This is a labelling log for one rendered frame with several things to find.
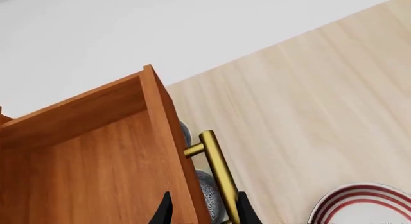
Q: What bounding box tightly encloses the wooden cabinet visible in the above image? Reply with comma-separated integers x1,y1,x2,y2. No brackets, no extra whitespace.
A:
0,105,14,126

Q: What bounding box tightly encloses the white plate with red rings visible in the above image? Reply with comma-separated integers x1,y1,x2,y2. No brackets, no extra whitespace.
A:
308,182,411,224

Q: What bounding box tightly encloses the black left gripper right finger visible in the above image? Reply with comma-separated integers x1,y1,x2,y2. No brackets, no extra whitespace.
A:
236,191,263,224

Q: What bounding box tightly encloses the grey patterned bowl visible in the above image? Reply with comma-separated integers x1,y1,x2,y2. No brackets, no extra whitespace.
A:
195,170,229,224
179,120,193,148

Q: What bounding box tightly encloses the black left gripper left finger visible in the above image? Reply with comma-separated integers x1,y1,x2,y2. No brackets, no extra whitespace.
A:
148,191,175,224

